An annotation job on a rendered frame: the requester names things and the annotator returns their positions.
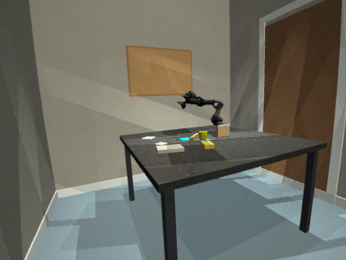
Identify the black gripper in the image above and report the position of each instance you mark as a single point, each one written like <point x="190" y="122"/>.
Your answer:
<point x="189" y="99"/>

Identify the yellow cup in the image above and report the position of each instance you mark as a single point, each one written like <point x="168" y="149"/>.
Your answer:
<point x="203" y="135"/>

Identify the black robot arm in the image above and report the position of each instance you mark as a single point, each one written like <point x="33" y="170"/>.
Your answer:
<point x="216" y="119"/>

